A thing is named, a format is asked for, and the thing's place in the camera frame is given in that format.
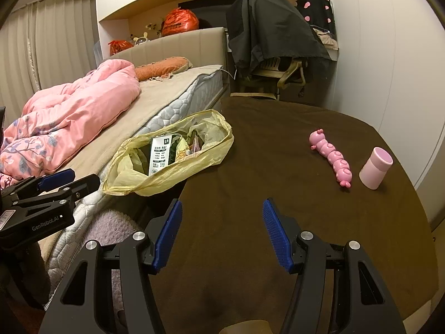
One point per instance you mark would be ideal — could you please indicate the orange pillow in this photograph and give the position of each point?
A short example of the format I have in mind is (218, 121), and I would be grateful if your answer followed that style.
(156, 69)

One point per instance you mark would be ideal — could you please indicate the black sweater with pink dots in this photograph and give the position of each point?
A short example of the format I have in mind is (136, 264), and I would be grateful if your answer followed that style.
(316, 14)

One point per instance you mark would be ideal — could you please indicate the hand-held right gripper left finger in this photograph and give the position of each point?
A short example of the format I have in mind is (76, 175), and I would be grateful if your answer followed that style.
(168, 236)

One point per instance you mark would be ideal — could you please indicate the green white packet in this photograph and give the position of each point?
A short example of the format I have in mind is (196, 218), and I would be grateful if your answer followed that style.
(160, 156)

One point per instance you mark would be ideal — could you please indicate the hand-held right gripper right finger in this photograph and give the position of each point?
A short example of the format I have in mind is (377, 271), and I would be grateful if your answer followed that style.
(278, 236)

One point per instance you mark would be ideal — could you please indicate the pale pleated curtain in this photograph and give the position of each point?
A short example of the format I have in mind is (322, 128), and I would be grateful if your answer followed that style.
(59, 41)

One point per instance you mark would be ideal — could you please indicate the beige clothes pile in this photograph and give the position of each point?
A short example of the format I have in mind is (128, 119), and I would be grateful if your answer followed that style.
(326, 38)

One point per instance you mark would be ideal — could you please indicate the pink bottle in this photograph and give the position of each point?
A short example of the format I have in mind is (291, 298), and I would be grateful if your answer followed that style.
(373, 172)

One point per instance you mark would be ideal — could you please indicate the yellow plastic bag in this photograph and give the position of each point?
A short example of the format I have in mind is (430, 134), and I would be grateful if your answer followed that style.
(121, 184)

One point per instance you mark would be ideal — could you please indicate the beige office chair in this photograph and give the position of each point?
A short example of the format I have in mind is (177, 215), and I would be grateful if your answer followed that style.
(288, 73)

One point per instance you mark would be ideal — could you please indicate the gold crinkled snack bag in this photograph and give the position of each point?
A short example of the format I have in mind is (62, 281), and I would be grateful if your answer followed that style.
(182, 149)

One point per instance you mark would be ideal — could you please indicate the chair with dark jacket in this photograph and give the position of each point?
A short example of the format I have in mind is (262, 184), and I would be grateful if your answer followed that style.
(271, 28)

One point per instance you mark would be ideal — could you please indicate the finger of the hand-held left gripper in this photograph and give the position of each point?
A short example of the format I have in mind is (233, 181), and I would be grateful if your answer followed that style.
(80, 188)
(55, 177)

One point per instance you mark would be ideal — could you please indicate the white bunny figurine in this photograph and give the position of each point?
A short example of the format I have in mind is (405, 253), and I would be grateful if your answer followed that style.
(140, 40)

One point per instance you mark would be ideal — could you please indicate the large orange plastic bag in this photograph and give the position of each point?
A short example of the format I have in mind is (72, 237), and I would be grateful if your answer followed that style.
(179, 22)

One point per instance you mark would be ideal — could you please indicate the fluffy pale rug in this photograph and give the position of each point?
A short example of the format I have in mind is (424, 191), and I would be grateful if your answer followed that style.
(104, 226)

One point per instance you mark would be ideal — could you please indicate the small flower ornament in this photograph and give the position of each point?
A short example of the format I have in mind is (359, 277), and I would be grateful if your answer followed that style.
(153, 28)

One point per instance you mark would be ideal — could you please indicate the pink caterpillar toy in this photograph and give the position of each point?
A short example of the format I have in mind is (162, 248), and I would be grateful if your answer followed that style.
(333, 160)

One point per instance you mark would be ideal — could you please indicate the small orange plastic bag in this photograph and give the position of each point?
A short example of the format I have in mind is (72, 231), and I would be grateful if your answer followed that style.
(120, 47)

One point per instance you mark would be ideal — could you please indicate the pink floral quilt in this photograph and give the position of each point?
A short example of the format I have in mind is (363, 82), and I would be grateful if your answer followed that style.
(76, 104)

